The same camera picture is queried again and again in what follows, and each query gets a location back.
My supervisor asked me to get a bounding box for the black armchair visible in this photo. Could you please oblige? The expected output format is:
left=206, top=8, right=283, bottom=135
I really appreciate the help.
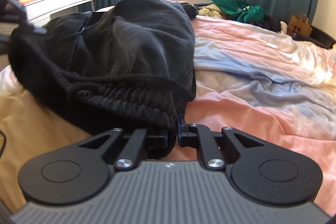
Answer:
left=291, top=26, right=335, bottom=50

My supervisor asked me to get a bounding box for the beige yellow garment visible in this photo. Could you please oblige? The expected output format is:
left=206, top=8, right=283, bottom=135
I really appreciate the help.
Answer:
left=197, top=3, right=226, bottom=19

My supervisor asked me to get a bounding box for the pink blue bed blanket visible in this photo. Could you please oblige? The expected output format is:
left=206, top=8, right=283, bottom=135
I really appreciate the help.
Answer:
left=1, top=17, right=335, bottom=215

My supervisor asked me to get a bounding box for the brown paper bag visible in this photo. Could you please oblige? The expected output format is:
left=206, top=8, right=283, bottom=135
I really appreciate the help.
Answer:
left=287, top=13, right=313, bottom=37

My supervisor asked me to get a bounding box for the green garment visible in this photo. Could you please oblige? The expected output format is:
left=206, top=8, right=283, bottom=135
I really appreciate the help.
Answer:
left=210, top=0, right=265, bottom=23

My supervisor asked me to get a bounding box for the black hooded jacket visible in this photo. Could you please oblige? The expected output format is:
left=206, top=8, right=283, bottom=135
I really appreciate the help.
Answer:
left=9, top=0, right=197, bottom=159

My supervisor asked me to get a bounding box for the white desk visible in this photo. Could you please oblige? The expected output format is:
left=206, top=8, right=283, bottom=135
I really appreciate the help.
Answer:
left=19, top=0, right=95, bottom=27

